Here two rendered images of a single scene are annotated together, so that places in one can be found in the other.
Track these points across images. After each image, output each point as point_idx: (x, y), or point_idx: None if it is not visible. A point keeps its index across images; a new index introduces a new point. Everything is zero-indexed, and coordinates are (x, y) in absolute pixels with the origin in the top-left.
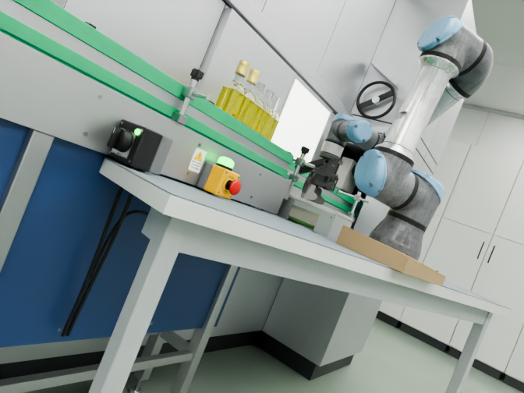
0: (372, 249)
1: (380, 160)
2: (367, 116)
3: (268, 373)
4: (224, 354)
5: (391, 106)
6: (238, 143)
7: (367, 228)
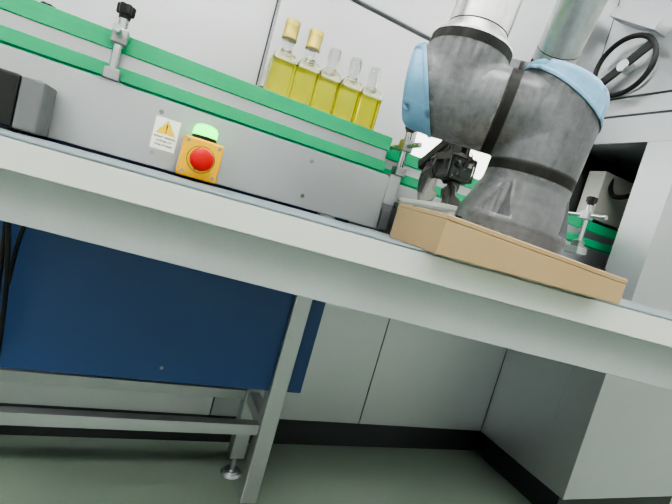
0: (414, 225)
1: (414, 52)
2: (610, 94)
3: (472, 493)
4: (409, 454)
5: (649, 64)
6: (256, 115)
7: (628, 269)
